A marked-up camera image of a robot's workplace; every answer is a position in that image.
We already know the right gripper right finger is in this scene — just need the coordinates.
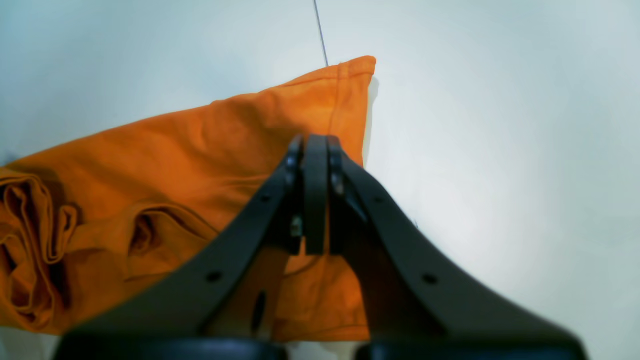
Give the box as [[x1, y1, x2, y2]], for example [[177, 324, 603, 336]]
[[327, 136, 586, 360]]

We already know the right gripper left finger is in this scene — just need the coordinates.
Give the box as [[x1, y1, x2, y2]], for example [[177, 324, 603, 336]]
[[54, 135, 304, 360]]

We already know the orange t-shirt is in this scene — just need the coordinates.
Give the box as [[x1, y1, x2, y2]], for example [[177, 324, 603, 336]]
[[0, 55, 377, 335]]

